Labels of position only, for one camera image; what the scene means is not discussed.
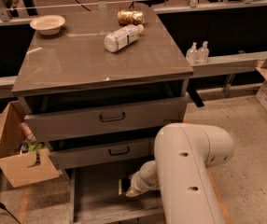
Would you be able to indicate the grey top drawer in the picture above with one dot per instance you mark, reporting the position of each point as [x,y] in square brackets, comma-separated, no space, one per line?
[106,119]

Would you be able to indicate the green yellow sponge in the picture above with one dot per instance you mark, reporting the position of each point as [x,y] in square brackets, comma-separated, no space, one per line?
[124,185]

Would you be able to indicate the grey metal rail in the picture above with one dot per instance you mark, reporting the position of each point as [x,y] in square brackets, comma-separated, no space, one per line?
[230,64]

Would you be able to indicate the brown cardboard box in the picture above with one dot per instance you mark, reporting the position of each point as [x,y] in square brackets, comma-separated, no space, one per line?
[21,169]

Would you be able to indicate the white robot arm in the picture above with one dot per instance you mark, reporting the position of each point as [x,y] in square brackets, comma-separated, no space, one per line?
[182,154]

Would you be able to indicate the grey drawer cabinet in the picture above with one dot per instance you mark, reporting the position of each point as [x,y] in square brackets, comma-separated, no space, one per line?
[73,70]

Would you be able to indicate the white plastic bottle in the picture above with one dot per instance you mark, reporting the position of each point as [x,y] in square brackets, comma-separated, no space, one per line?
[123,37]

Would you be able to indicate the clear sanitizer bottle left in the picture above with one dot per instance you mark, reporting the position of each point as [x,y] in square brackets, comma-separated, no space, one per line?
[191,54]

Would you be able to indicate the white ceramic bowl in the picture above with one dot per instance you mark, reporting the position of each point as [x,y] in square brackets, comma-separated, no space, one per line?
[48,25]

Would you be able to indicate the snack packet in box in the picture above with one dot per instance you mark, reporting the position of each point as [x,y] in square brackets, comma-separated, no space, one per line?
[27,132]

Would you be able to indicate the gold crumpled can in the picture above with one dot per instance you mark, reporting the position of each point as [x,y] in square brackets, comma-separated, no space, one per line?
[126,17]

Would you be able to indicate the clear sanitizer bottle right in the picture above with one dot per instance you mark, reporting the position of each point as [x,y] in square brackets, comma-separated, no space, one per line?
[203,53]

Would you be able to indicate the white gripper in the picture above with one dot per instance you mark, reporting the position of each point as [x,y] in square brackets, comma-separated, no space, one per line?
[138,181]

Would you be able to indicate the clear sanitizer bottle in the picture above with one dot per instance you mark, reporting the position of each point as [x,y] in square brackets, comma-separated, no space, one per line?
[191,54]
[203,53]

